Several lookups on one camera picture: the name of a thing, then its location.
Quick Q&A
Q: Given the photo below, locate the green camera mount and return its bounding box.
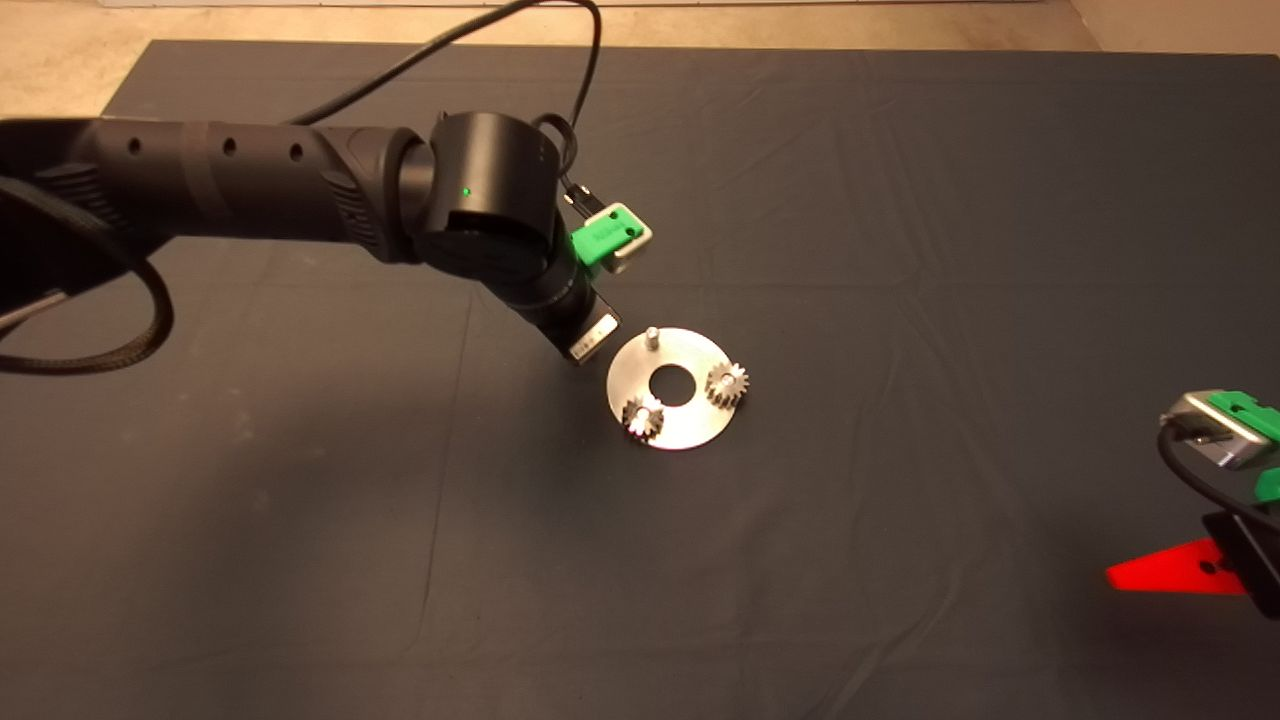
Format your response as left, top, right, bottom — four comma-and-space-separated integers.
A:
1207, 391, 1280, 504
568, 204, 645, 269

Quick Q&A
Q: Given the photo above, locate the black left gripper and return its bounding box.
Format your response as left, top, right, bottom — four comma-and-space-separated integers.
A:
545, 282, 622, 367

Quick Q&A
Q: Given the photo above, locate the black camera cable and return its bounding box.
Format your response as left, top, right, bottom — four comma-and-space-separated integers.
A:
1157, 425, 1280, 538
288, 0, 604, 216

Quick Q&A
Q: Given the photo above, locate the black right camera cable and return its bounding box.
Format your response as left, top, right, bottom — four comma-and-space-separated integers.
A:
1157, 425, 1280, 538

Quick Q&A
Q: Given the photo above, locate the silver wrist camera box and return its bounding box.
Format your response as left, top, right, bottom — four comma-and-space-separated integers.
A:
598, 202, 655, 275
1160, 390, 1276, 470

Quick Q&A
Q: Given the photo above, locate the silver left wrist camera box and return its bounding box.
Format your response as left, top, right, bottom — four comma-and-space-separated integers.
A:
598, 202, 655, 275

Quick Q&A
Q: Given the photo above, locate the braided left arm cable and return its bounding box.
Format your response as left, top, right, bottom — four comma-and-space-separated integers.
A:
0, 178, 175, 377

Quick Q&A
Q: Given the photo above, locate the green left camera mount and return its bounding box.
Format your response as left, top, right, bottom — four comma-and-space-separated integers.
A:
568, 204, 645, 269

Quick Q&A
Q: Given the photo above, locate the black left camera cable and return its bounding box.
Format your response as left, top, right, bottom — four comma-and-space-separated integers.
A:
288, 0, 604, 216

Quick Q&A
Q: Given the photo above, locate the green right camera mount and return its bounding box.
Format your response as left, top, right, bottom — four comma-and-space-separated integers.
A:
1207, 391, 1280, 504

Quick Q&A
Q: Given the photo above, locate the small steel planetary gear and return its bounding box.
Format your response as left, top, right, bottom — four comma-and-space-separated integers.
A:
705, 361, 751, 409
621, 393, 667, 442

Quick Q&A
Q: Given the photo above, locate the round metal carrier plate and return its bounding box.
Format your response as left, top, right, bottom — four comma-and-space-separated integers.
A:
607, 327, 743, 452

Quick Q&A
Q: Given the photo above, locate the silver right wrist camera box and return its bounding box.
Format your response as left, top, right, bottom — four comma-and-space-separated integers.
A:
1160, 390, 1276, 470

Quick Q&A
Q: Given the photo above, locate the dark grey table cloth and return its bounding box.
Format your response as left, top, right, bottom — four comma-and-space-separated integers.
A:
0, 40, 1280, 720

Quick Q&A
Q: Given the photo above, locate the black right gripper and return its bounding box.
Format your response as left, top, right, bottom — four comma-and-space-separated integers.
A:
1105, 508, 1280, 621

